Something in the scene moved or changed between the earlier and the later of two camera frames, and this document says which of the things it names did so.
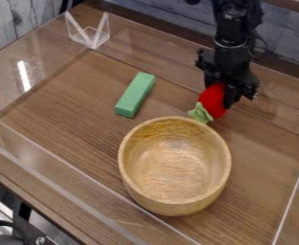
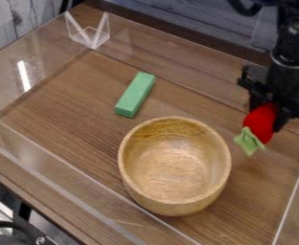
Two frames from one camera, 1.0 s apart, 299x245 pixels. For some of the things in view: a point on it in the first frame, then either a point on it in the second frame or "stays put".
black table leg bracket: x=26 y=233 stays put
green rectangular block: x=135 y=95 stays put
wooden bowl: x=175 y=160 stays put
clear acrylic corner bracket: x=88 y=36 stays put
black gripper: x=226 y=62 → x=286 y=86
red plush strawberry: x=211 y=106 → x=258 y=126
